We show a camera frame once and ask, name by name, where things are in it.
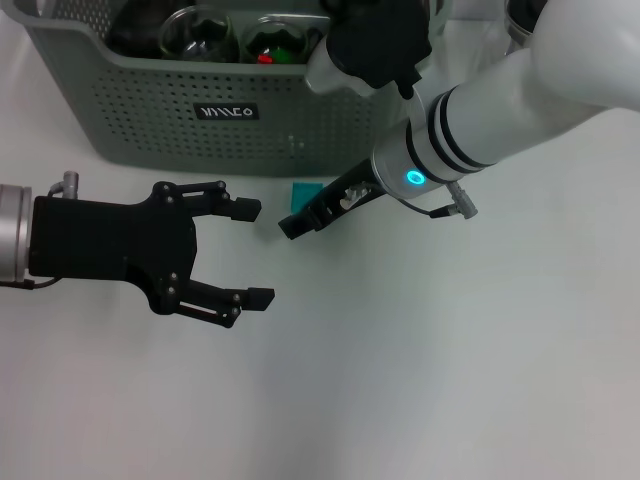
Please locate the small red toy brick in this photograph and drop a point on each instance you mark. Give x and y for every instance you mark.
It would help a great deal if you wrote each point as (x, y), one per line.
(265, 59)

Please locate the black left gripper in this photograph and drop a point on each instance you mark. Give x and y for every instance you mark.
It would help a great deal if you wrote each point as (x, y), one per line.
(110, 240)

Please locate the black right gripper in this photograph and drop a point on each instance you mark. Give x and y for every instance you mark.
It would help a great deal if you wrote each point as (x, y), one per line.
(350, 190)

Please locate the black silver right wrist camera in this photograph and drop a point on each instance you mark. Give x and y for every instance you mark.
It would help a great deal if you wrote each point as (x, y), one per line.
(380, 45)

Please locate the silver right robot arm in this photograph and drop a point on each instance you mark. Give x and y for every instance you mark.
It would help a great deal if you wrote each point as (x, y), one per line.
(500, 115)

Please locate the grey perforated storage bin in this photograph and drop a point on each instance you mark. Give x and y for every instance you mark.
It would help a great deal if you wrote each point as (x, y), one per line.
(150, 125)

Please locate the cyan square toy brick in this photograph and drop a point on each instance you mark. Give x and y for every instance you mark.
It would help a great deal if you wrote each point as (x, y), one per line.
(302, 194)

